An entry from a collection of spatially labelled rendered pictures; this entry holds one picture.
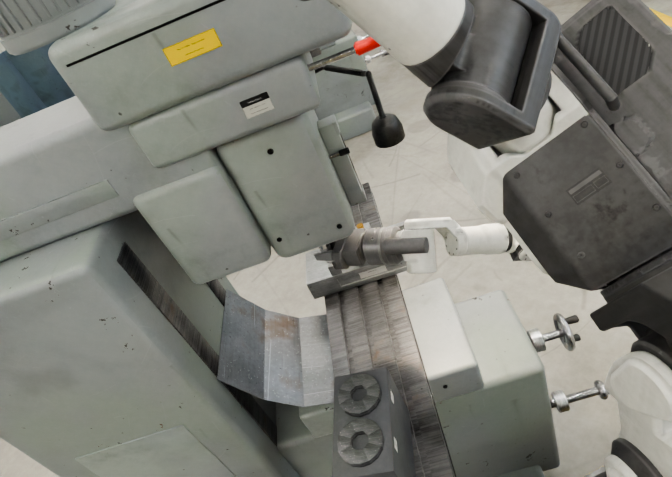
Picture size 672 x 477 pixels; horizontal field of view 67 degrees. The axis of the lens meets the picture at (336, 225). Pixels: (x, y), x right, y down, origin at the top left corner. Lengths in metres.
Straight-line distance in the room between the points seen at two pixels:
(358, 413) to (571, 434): 1.31
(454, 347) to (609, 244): 0.82
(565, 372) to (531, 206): 1.73
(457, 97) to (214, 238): 0.65
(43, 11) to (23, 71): 7.73
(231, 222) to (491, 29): 0.64
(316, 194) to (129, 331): 0.47
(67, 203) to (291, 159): 0.43
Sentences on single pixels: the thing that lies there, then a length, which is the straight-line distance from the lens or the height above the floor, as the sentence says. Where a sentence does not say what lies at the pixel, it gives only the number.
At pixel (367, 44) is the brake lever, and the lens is 0.90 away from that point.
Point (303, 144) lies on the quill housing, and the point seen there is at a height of 1.57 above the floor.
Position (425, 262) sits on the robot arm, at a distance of 1.12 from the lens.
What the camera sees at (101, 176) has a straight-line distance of 1.04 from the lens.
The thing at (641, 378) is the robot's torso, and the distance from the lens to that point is 0.73.
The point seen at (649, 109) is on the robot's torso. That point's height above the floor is 1.63.
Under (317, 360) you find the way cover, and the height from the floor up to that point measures 0.86.
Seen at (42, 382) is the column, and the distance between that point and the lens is 1.29.
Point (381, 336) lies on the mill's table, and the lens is 1.41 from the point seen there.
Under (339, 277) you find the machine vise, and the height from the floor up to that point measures 0.98.
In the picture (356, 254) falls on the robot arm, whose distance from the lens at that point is 1.16.
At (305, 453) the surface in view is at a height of 0.66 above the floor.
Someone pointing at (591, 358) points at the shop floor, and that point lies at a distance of 2.41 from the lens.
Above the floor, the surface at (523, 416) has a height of 0.52.
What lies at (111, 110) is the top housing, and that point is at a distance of 0.94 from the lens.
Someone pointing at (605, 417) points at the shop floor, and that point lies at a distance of 2.28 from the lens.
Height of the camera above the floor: 2.00
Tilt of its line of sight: 36 degrees down
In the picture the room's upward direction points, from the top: 25 degrees counter-clockwise
